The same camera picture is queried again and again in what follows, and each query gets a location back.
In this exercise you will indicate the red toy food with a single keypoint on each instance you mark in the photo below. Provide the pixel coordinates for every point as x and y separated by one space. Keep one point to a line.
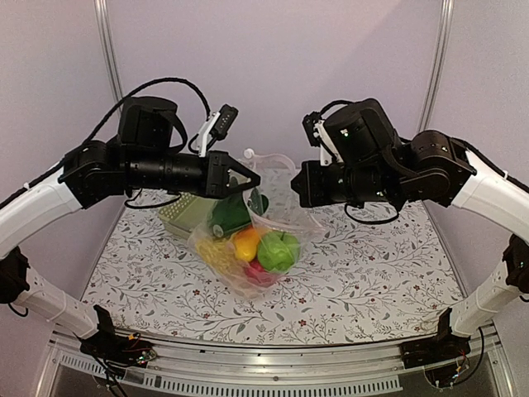
258 275

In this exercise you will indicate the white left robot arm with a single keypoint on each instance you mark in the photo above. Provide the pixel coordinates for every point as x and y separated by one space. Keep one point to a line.
139 156

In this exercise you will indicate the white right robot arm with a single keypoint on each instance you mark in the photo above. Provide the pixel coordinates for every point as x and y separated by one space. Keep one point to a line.
364 160

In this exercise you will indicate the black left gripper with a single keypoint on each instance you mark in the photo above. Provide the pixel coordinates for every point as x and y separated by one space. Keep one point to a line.
216 178

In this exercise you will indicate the floral patterned table mat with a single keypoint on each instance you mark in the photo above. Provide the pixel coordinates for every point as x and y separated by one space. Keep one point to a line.
355 283

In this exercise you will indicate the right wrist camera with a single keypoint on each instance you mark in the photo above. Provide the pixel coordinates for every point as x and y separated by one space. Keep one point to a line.
313 127

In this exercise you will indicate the right aluminium frame post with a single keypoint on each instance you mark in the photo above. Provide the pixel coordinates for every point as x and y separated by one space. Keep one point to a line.
439 59

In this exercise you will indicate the left aluminium frame post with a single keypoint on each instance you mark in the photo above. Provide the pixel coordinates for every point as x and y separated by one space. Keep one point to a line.
108 51

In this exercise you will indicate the orange yellow toy mango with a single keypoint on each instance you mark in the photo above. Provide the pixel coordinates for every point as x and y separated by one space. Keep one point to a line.
246 243

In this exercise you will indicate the front aluminium rail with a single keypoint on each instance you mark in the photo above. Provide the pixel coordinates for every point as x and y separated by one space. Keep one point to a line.
186 367

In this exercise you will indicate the green toy apple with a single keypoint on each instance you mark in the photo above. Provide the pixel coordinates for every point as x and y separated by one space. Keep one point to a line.
278 251

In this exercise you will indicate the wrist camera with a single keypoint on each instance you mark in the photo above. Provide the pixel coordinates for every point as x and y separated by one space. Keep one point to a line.
216 128
313 127

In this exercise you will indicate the clear zip top bag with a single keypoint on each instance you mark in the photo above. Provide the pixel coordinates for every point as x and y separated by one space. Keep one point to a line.
284 214

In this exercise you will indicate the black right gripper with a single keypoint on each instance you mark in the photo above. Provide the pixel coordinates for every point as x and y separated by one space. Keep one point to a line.
310 193

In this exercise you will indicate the pale green plastic basket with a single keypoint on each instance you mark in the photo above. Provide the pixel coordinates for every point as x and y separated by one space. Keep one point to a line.
182 217

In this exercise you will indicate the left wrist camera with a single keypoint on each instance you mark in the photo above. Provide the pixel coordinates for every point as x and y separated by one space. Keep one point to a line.
216 128

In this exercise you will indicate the aluminium frame post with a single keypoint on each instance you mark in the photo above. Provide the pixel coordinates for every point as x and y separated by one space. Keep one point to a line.
108 51
439 59

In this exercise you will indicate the green toy leaf vegetable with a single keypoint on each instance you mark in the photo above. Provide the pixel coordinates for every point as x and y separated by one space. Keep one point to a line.
230 215

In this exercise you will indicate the toy napa cabbage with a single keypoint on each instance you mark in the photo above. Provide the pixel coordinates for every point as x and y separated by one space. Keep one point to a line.
218 256

